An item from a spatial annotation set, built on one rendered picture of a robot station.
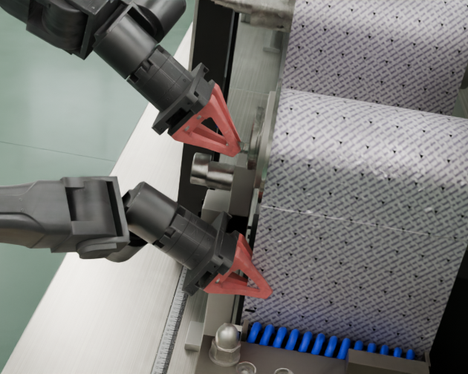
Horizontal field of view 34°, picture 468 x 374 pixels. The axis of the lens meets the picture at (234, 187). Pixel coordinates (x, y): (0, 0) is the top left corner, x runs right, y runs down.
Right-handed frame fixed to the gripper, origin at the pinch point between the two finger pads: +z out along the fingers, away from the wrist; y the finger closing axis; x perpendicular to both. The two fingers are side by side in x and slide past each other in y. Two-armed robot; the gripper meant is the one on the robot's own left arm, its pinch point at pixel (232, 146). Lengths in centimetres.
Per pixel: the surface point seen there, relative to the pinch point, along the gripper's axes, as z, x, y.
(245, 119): 18, -26, -80
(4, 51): -48, -182, -314
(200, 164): -0.6, -5.2, -1.3
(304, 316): 20.3, -7.1, 7.1
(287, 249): 11.7, -1.9, 7.3
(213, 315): 16.5, -20.9, -1.3
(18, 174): -4, -152, -187
